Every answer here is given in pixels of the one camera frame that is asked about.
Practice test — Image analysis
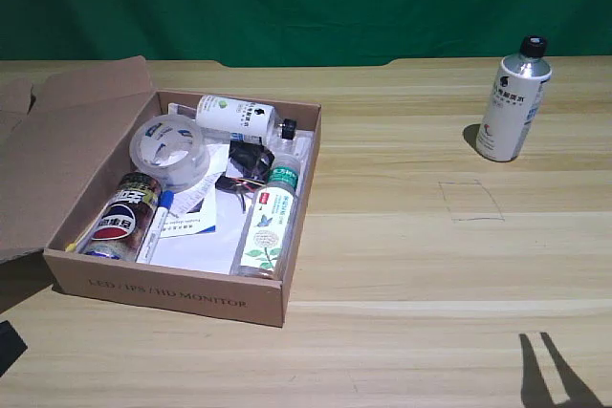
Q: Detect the clear bottle with floral label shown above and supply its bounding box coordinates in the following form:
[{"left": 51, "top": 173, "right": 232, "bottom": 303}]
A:
[{"left": 229, "top": 156, "right": 302, "bottom": 281}]

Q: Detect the white bottle with green logo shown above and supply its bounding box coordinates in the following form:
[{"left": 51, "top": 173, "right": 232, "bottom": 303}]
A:
[{"left": 194, "top": 94, "right": 298, "bottom": 142}]

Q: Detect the brown cardboard box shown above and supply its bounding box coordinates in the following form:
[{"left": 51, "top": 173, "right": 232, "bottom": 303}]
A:
[{"left": 0, "top": 54, "right": 322, "bottom": 329}]

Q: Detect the white receipt slip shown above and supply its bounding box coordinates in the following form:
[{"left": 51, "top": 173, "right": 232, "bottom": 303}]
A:
[{"left": 168, "top": 172, "right": 217, "bottom": 219}]

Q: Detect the white paper sheet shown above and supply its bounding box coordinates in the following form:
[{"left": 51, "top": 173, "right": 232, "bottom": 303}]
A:
[{"left": 151, "top": 140, "right": 253, "bottom": 276}]

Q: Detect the blue and white booklet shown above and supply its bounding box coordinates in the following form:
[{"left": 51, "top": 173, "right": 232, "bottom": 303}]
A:
[{"left": 157, "top": 187, "right": 218, "bottom": 240}]

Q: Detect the clear tape roll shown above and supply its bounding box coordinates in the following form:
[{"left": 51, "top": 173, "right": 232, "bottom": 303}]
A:
[{"left": 128, "top": 114, "right": 211, "bottom": 191}]

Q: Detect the white marker with blue cap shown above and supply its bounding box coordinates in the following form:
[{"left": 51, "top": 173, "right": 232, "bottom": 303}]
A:
[{"left": 135, "top": 190, "right": 176, "bottom": 265}]

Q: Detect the green backdrop cloth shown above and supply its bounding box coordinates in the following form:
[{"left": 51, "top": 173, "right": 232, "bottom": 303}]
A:
[{"left": 0, "top": 0, "right": 612, "bottom": 69}]

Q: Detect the Pepsi can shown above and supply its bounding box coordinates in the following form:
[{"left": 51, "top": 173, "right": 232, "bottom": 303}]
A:
[{"left": 78, "top": 171, "right": 164, "bottom": 262}]

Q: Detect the yellow tipped stick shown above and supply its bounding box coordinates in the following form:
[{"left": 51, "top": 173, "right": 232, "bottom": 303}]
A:
[{"left": 64, "top": 230, "right": 93, "bottom": 253}]

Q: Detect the black flat object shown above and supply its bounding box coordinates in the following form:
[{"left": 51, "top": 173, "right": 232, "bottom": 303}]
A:
[{"left": 0, "top": 319, "right": 29, "bottom": 378}]

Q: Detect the black fan with wires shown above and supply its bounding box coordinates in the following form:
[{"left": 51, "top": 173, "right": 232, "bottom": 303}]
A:
[{"left": 214, "top": 139, "right": 275, "bottom": 214}]

